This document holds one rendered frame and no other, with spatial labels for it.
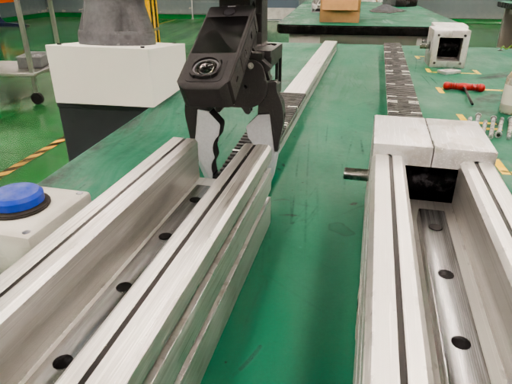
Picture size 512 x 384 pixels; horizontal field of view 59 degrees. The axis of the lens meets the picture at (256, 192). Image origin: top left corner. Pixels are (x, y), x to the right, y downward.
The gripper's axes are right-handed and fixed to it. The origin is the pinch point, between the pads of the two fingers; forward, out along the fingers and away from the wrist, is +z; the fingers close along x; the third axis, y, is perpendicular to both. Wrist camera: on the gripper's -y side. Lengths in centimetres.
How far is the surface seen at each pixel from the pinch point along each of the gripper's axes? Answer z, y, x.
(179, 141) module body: -6.4, -5.7, 3.7
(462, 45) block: -4, 88, -36
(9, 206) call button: -4.9, -18.4, 12.2
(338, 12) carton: -2, 206, 5
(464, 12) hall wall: 58, 1100, -205
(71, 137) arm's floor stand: 10, 33, 45
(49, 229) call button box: -3.4, -18.5, 9.1
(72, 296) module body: -3.9, -25.4, 2.4
